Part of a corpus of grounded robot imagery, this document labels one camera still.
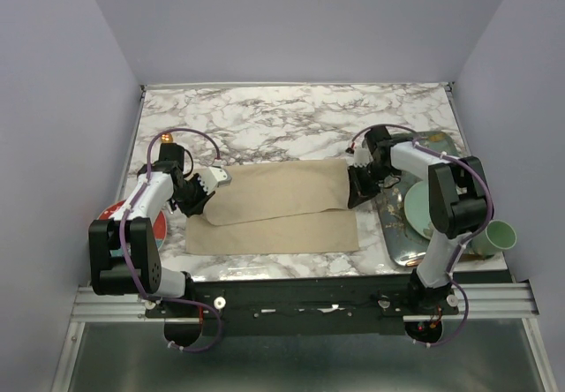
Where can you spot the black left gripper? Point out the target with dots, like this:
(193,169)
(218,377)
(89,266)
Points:
(196,207)

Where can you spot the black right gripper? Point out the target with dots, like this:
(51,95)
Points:
(354,196)

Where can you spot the beige linen napkin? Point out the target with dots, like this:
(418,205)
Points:
(277,208)

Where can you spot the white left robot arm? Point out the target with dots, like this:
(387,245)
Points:
(124,257)

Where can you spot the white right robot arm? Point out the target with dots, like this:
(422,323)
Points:
(460,203)

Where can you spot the red and blue round plate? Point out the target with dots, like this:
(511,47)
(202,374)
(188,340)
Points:
(159,224)

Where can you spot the mint green plate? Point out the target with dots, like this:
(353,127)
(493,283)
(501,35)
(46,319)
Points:
(416,209)

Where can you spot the floral teal serving tray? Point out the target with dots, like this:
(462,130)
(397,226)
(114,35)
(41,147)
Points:
(405,246)

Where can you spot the gold spoon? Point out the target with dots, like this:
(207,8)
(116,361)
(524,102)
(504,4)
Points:
(167,138)

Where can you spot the mint green cup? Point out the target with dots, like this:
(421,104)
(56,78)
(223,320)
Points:
(497,237)

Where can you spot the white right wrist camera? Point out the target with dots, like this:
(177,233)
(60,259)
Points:
(361,157)

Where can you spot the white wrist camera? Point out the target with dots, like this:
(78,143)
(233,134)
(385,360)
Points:
(212,178)
(361,157)

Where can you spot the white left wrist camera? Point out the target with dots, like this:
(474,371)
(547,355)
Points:
(212,178)

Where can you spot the black mounting base plate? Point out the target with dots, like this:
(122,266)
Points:
(350,305)

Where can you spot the aluminium frame rail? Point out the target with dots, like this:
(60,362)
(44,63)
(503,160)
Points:
(486,302)

